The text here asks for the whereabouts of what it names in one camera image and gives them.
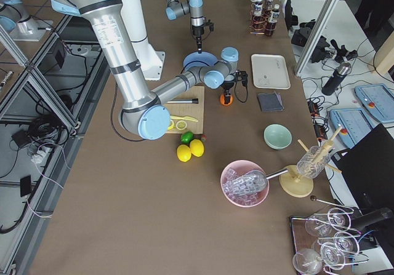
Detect tea bottle back left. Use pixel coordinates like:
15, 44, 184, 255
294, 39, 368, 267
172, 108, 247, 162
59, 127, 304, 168
251, 1, 264, 32

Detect steel muddler black tip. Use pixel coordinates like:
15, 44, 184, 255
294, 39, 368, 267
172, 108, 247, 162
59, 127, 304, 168
167, 98, 199, 104

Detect glass mug on stand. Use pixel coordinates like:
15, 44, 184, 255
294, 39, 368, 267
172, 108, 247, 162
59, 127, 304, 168
297, 146, 330, 179

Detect copper wire bottle rack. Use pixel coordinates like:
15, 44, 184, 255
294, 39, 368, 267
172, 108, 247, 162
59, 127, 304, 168
249, 8, 280, 36

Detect yellow lemon near strawberry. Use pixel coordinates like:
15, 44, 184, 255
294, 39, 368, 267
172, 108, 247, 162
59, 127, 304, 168
190, 139, 205, 157

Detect metal ice scoop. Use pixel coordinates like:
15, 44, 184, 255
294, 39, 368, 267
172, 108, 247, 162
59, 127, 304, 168
233, 169, 289, 196

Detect pink bowl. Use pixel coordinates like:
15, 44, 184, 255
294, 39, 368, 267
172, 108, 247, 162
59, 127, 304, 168
220, 160, 270, 207

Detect yellow lemon outer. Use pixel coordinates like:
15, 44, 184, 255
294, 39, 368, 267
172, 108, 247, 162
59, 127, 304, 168
176, 145, 191, 162

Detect lemon slice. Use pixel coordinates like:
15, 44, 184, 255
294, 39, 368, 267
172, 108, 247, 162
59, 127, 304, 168
175, 120, 188, 130
167, 120, 175, 130

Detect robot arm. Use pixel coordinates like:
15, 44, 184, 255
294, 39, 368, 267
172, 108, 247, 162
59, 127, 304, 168
50, 0, 238, 140
165, 0, 214, 54

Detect yellow plastic knife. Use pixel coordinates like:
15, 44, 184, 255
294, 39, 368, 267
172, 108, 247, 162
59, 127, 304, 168
170, 115, 199, 122

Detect blue teach pendant near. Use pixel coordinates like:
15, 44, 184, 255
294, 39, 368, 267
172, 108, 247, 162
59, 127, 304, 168
329, 108, 375, 148

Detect lemon slice lower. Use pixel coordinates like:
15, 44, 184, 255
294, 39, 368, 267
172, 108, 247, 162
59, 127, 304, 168
167, 120, 175, 130

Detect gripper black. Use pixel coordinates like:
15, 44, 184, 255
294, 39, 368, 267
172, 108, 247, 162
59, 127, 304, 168
191, 20, 214, 54
222, 70, 248, 105

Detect blue teach pendant far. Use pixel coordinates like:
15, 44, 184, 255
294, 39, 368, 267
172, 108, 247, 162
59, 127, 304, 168
354, 84, 393, 123

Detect tea bottle front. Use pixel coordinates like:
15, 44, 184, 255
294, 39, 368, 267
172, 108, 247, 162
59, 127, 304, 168
264, 4, 280, 36

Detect blue plate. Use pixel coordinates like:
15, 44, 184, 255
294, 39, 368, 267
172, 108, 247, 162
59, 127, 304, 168
182, 52, 217, 72

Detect grey folded cloth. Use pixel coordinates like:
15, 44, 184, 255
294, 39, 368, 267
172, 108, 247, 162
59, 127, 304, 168
257, 92, 284, 112

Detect cream rabbit tray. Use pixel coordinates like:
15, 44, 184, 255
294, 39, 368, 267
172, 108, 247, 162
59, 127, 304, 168
251, 54, 291, 90

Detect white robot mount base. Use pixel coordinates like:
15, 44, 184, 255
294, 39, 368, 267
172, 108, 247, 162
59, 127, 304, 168
121, 0, 165, 81

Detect tea bottle back right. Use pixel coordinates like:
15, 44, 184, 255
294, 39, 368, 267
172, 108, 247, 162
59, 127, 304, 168
263, 0, 273, 16

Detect wine glasses on rack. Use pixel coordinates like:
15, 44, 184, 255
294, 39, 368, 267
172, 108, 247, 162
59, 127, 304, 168
289, 206, 369, 274

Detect tea bottle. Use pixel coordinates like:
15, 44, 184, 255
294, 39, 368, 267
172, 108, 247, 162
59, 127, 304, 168
264, 4, 280, 36
251, 1, 264, 32
263, 0, 273, 16

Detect orange mandarin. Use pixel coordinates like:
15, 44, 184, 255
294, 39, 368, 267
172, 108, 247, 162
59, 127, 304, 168
219, 94, 233, 106

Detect black thermos bottle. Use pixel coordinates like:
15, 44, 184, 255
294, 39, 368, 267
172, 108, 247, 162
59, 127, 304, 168
321, 62, 352, 95

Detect wooden cutting board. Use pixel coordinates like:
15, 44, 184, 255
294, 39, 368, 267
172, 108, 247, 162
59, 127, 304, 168
164, 86, 205, 134

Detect blue teach pendant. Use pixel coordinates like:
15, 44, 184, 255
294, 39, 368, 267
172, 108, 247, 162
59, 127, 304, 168
354, 84, 393, 123
329, 108, 375, 148

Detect green bowl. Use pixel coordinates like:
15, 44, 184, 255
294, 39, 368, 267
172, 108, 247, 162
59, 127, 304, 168
263, 124, 292, 150

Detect lemon slice upper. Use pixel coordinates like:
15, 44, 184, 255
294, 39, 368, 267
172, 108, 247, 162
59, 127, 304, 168
175, 120, 188, 130

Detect black monitor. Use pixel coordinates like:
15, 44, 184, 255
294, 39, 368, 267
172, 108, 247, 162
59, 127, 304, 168
332, 124, 393, 209

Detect green lime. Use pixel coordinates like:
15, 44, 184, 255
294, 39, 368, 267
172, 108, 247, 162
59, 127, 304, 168
180, 131, 194, 144

